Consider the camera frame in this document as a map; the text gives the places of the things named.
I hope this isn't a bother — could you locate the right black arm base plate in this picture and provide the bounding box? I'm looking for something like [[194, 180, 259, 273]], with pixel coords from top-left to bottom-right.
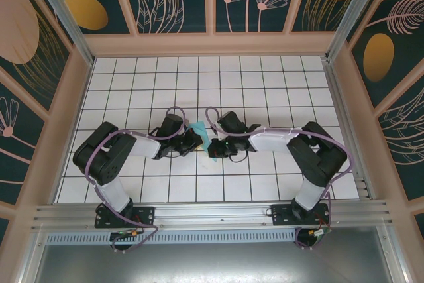
[[270, 203, 332, 226]]

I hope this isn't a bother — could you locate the slotted grey cable duct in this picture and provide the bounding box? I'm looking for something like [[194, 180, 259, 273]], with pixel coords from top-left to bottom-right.
[[46, 228, 301, 245]]

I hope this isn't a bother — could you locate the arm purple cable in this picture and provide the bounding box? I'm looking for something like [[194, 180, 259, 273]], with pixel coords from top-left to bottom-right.
[[205, 107, 354, 251], [85, 106, 191, 253]]

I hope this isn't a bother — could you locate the aluminium corner post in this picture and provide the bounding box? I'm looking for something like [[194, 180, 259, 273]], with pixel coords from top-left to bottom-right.
[[26, 0, 97, 67], [326, 0, 388, 64]]

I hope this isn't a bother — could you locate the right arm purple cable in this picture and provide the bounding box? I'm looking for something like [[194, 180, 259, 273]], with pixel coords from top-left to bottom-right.
[[205, 107, 354, 251]]

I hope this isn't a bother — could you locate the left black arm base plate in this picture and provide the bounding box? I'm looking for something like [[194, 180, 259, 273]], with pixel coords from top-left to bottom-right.
[[94, 205, 156, 229]]

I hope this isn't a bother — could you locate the left aluminium corner post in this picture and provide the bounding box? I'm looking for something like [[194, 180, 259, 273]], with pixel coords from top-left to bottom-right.
[[26, 0, 97, 67]]

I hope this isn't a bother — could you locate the grey metal sheet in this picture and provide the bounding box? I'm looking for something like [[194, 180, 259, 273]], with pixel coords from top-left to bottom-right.
[[19, 226, 408, 283]]

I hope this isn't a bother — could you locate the light blue paper sheet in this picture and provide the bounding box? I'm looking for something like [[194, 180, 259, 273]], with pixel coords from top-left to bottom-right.
[[187, 120, 220, 164]]

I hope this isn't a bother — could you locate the long aluminium mounting rail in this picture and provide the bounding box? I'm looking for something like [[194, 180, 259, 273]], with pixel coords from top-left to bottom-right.
[[31, 199, 394, 233]]

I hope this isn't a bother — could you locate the right aluminium corner post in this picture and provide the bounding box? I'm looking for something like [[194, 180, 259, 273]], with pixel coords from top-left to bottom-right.
[[326, 0, 388, 64]]

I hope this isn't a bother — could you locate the aluminium side rail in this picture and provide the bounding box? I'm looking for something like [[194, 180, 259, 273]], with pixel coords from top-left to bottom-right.
[[323, 59, 378, 203]]

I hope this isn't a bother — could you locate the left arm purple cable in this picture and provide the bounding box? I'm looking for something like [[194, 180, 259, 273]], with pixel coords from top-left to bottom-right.
[[85, 106, 191, 253]]

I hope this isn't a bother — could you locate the small controller board with connector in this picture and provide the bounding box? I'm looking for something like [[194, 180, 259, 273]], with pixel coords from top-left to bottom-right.
[[109, 229, 143, 241], [297, 226, 334, 247]]

